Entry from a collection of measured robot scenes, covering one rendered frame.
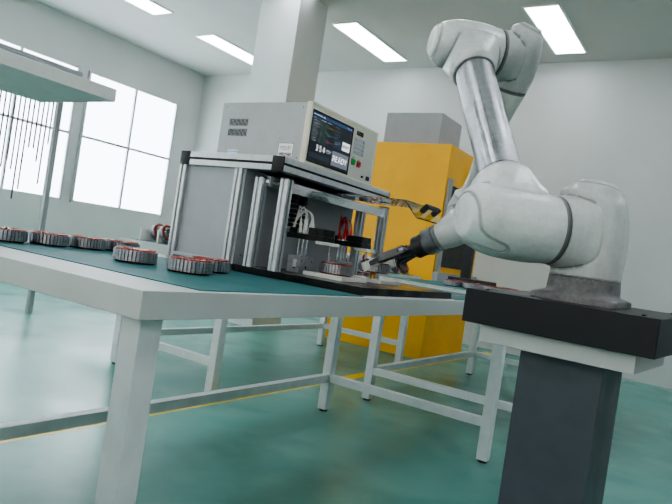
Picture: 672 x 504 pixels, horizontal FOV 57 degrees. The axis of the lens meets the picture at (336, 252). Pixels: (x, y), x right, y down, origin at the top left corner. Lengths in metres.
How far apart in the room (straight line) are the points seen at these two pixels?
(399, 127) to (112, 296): 5.33
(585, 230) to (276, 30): 5.35
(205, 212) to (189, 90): 8.24
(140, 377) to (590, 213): 0.96
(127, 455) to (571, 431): 0.89
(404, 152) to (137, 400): 4.96
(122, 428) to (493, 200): 0.83
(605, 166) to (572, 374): 5.87
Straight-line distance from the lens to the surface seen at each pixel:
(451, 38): 1.76
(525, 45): 1.86
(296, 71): 6.30
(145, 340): 1.14
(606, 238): 1.45
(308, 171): 1.98
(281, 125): 2.09
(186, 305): 1.14
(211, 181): 2.07
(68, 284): 1.22
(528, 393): 1.47
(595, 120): 7.37
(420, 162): 5.81
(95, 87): 1.81
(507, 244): 1.35
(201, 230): 2.07
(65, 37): 9.01
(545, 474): 1.49
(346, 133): 2.20
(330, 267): 1.93
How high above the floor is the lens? 0.86
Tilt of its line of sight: level
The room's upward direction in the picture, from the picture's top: 9 degrees clockwise
